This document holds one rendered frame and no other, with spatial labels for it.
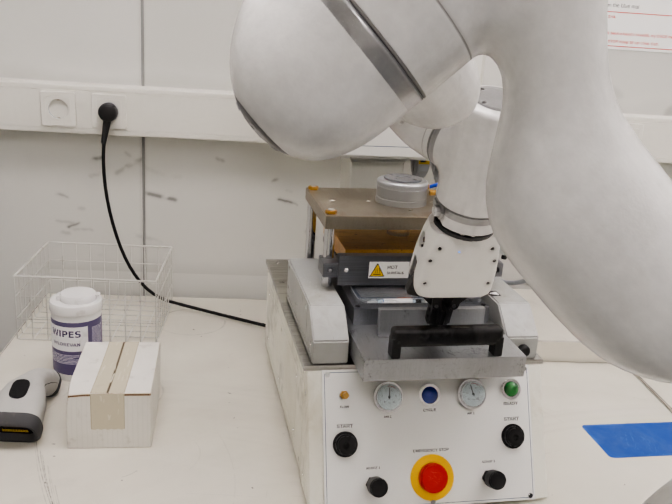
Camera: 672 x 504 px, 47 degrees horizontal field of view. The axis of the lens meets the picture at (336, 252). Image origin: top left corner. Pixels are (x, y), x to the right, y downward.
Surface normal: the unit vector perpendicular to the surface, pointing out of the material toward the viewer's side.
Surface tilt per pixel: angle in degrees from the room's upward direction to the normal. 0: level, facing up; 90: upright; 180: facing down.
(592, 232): 84
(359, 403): 65
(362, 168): 90
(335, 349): 90
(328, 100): 101
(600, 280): 94
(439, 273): 109
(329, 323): 41
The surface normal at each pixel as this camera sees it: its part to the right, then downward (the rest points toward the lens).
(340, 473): 0.20, -0.13
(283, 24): -0.51, -0.32
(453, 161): -0.81, 0.26
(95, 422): 0.14, 0.31
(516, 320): 0.18, -0.53
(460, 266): 0.16, 0.62
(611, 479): 0.07, -0.95
